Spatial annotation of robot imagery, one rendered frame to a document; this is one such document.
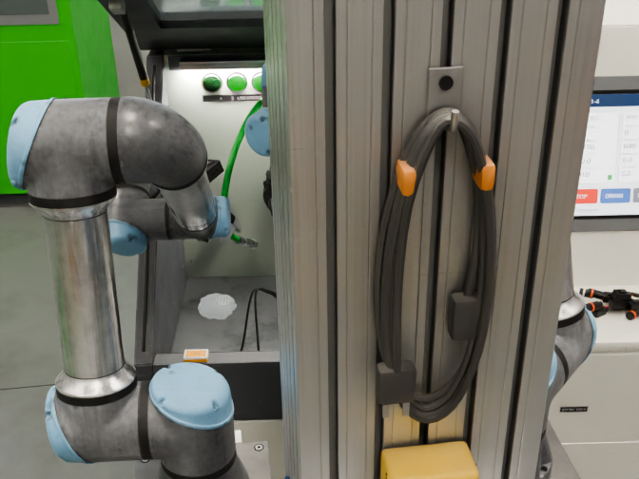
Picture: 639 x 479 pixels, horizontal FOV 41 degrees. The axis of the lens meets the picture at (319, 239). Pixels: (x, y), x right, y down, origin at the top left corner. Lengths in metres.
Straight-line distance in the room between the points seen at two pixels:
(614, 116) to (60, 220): 1.27
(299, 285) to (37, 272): 3.46
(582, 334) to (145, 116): 0.77
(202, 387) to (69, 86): 3.29
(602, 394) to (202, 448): 1.01
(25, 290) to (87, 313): 2.83
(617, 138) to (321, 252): 1.35
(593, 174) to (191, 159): 1.09
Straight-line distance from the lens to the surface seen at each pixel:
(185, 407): 1.24
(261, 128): 1.39
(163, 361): 1.86
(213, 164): 1.72
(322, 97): 0.67
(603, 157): 2.01
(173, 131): 1.14
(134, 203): 1.52
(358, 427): 0.85
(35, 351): 3.64
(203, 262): 2.33
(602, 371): 1.95
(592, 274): 2.08
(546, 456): 1.45
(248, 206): 2.23
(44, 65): 4.44
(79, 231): 1.18
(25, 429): 3.27
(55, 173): 1.14
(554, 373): 1.35
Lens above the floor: 2.06
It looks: 30 degrees down
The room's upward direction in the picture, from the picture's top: 1 degrees counter-clockwise
